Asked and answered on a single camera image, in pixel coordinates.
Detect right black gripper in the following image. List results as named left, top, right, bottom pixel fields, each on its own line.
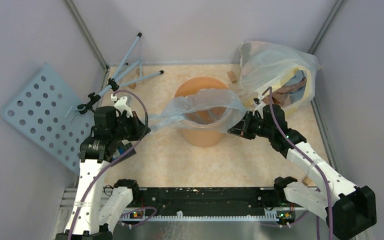
left=227, top=110, right=274, bottom=140

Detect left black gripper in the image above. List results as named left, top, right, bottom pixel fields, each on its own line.
left=111, top=110, right=151, bottom=142

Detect light blue plastic trash bag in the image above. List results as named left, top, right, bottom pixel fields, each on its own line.
left=148, top=88, right=248, bottom=133

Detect large translucent white trash bag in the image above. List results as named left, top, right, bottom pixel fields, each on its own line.
left=237, top=41, right=321, bottom=115

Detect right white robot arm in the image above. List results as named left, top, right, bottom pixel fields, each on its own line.
left=228, top=104, right=377, bottom=240

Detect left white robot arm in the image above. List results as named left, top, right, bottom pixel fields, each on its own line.
left=55, top=106, right=151, bottom=240

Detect orange plastic trash bin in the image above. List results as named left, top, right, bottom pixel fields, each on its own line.
left=174, top=76, right=229, bottom=147

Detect wooden block near bin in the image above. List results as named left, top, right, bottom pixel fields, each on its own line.
left=227, top=71, right=238, bottom=83

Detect pink plastic bags inside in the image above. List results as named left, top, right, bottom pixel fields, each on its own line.
left=272, top=70, right=307, bottom=107

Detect blue block holder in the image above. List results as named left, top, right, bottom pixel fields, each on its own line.
left=112, top=141, right=137, bottom=161

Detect wooden block by tripod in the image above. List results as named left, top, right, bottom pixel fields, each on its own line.
left=128, top=82, right=137, bottom=90

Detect light blue tripod stand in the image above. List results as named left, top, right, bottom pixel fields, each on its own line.
left=76, top=32, right=165, bottom=115

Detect cork piece front right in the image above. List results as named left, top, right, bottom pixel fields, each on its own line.
left=301, top=176, right=313, bottom=187

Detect light blue perforated board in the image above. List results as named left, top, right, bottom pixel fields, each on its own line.
left=1, top=63, right=94, bottom=175

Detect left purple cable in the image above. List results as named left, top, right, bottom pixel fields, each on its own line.
left=67, top=89, right=158, bottom=240

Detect purple cable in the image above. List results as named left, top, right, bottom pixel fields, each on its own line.
left=261, top=86, right=334, bottom=240
left=67, top=89, right=158, bottom=240

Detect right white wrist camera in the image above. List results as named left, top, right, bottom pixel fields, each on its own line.
left=252, top=97, right=268, bottom=114

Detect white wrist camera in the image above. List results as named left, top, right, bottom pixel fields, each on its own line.
left=252, top=97, right=268, bottom=114
left=110, top=94, right=133, bottom=118

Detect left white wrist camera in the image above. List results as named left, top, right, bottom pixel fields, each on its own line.
left=110, top=94, right=133, bottom=118

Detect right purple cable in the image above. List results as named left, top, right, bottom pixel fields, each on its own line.
left=261, top=86, right=334, bottom=240

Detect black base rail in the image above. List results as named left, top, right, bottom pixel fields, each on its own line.
left=129, top=187, right=291, bottom=217

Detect white toothed cable strip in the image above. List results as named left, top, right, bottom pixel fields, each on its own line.
left=120, top=210, right=279, bottom=223

